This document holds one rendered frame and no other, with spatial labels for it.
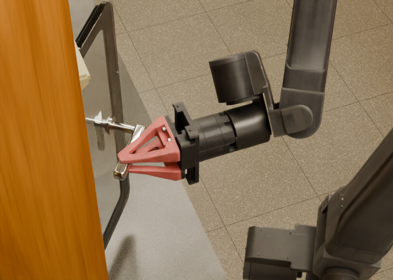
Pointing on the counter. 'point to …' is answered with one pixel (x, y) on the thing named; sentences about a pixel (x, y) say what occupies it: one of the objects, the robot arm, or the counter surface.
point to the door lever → (120, 173)
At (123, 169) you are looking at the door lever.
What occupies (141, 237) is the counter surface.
